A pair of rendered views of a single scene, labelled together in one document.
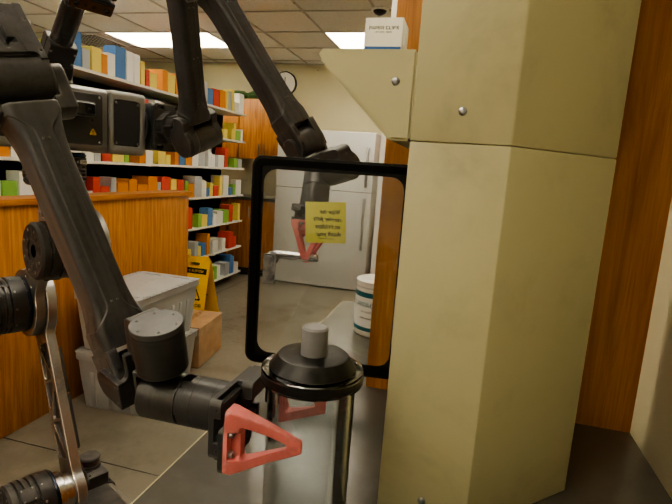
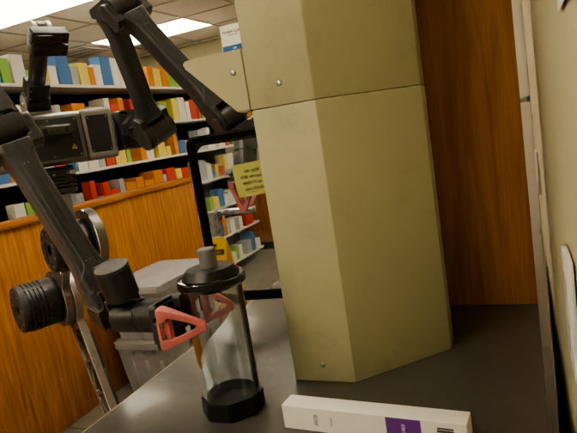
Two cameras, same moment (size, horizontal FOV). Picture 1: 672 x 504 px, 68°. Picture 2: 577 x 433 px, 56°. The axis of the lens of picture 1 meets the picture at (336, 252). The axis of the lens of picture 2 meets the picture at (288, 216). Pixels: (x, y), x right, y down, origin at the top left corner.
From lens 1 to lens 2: 41 cm
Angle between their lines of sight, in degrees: 10
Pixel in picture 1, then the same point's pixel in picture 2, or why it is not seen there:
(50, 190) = (34, 196)
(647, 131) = (486, 46)
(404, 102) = (242, 85)
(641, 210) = (498, 112)
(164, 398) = (125, 314)
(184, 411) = (138, 320)
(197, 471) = (173, 375)
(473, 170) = (295, 121)
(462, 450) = (339, 321)
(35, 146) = (21, 169)
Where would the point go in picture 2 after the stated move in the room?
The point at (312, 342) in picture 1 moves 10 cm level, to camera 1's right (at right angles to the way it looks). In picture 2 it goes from (203, 258) to (266, 250)
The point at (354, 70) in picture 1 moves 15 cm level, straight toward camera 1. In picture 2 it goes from (206, 71) to (174, 63)
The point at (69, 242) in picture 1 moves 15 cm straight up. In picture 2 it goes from (52, 227) to (33, 143)
